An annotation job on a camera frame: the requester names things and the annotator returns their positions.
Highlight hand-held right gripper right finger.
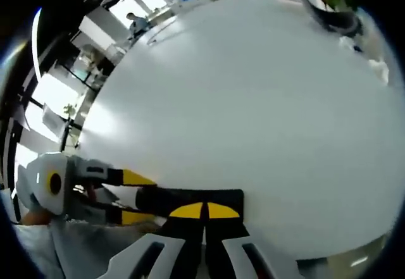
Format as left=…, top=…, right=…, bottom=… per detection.
left=205, top=201, right=306, bottom=279

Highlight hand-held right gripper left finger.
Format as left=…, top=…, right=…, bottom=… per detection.
left=103, top=201, right=203, bottom=279

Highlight black remote control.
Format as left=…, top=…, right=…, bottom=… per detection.
left=135, top=187, right=245, bottom=226

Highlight person's left hand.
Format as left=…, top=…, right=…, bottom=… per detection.
left=20, top=209, right=53, bottom=226

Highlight person's light blue garment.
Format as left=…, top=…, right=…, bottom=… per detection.
left=0, top=190, right=146, bottom=279

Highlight white ceiling light strips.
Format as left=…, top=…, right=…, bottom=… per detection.
left=30, top=0, right=178, bottom=84

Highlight white square pillar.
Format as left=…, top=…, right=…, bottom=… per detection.
left=78, top=6, right=134, bottom=52

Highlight white crumpled paper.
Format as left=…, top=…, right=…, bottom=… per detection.
left=338, top=35, right=390, bottom=85

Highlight green potted plant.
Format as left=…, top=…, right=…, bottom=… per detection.
left=297, top=0, right=365, bottom=38

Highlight black cable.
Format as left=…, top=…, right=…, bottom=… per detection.
left=146, top=22, right=178, bottom=46

